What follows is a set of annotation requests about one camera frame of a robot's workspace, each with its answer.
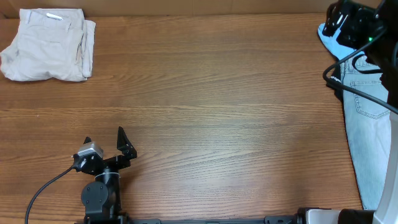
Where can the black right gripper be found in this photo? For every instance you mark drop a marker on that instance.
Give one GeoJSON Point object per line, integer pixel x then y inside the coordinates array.
{"type": "Point", "coordinates": [337, 23]}

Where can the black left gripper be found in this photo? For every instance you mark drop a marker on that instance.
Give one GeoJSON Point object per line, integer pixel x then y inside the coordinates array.
{"type": "Point", "coordinates": [111, 161]}

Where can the beige khaki shorts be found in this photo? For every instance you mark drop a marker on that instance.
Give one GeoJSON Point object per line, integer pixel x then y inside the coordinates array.
{"type": "Point", "coordinates": [50, 43]}

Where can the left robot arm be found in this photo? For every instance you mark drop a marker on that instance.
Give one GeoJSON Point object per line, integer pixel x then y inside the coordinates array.
{"type": "Point", "coordinates": [102, 197]}

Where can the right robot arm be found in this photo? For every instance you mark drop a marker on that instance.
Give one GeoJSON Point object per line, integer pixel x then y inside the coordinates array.
{"type": "Point", "coordinates": [381, 52]}

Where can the light blue t-shirt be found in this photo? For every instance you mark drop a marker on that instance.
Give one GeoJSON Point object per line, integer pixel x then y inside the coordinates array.
{"type": "Point", "coordinates": [339, 51]}

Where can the light blue denim jeans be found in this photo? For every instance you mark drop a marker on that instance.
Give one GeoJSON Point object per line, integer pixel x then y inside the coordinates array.
{"type": "Point", "coordinates": [368, 129]}

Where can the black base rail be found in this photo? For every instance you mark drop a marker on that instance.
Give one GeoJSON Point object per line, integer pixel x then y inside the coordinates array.
{"type": "Point", "coordinates": [211, 221]}

